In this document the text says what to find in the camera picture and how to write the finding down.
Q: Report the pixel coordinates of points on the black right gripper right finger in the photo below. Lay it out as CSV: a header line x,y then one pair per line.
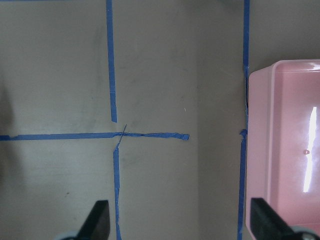
x,y
265,223

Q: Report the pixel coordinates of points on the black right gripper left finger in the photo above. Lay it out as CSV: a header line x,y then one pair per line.
x,y
97,224

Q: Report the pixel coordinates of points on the pink plastic bin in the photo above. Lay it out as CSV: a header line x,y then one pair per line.
x,y
283,140

